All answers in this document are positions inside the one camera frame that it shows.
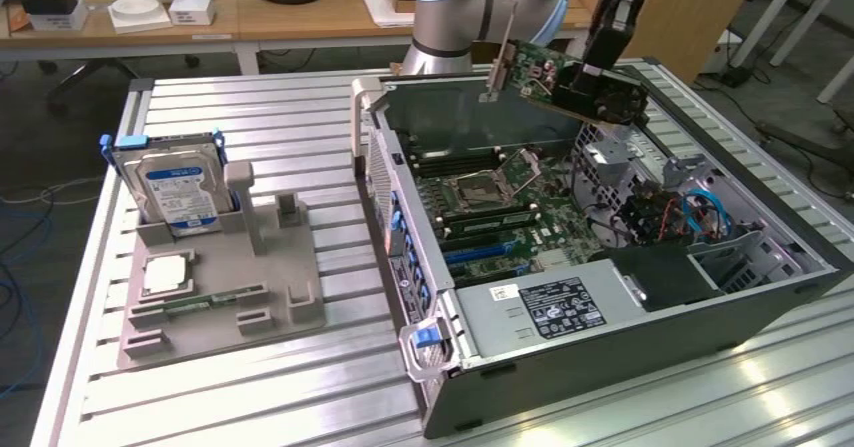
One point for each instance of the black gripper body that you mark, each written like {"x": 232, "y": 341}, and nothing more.
{"x": 627, "y": 12}

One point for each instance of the green graphics card with fan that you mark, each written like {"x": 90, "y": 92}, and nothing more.
{"x": 527, "y": 67}

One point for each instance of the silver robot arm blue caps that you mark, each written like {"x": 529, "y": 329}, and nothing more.
{"x": 454, "y": 17}

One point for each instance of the black RAM slot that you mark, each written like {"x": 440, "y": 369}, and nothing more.
{"x": 456, "y": 159}

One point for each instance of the black power adapter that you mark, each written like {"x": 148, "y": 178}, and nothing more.
{"x": 735, "y": 77}

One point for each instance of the silver metal drive cage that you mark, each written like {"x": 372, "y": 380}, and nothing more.
{"x": 614, "y": 159}

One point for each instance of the metal socket cover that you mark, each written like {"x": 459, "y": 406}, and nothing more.
{"x": 521, "y": 164}

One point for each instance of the CPU socket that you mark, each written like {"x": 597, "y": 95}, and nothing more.
{"x": 483, "y": 188}

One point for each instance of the white paper stack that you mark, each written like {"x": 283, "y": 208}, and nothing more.
{"x": 387, "y": 12}

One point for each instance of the black case fan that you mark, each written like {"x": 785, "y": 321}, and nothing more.
{"x": 643, "y": 217}

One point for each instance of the black floor stand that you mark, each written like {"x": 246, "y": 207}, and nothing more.
{"x": 807, "y": 142}

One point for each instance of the black RAM stick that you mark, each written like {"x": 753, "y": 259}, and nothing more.
{"x": 490, "y": 222}

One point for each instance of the small silver chipset heatsink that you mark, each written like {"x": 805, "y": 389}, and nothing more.
{"x": 553, "y": 259}

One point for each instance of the wooden desk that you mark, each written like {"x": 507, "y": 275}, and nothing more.
{"x": 100, "y": 39}
{"x": 320, "y": 22}

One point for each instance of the black plastic air shroud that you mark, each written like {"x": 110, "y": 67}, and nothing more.
{"x": 661, "y": 277}

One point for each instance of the metal disk bay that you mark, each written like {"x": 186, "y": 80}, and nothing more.
{"x": 741, "y": 267}

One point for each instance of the grey power supply unit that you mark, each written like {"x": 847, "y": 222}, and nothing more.
{"x": 534, "y": 317}

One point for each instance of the white labelled cardboard box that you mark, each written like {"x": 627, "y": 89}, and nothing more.
{"x": 192, "y": 11}

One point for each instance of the black open PC case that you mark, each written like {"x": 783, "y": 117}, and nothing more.
{"x": 601, "y": 367}

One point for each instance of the grey plastic parts rack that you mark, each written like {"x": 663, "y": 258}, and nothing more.
{"x": 280, "y": 267}

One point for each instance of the hard disk in blue caddy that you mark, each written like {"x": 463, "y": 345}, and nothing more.
{"x": 174, "y": 192}

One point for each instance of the green RAM stick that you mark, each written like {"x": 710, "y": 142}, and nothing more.
{"x": 214, "y": 301}

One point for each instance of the black chair base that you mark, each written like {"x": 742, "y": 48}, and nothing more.
{"x": 80, "y": 77}

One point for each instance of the silver CPU chip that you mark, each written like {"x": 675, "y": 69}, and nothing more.
{"x": 166, "y": 273}

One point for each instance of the white box with black top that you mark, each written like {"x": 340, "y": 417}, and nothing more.
{"x": 54, "y": 12}

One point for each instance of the white table frame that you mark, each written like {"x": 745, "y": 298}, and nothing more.
{"x": 775, "y": 17}

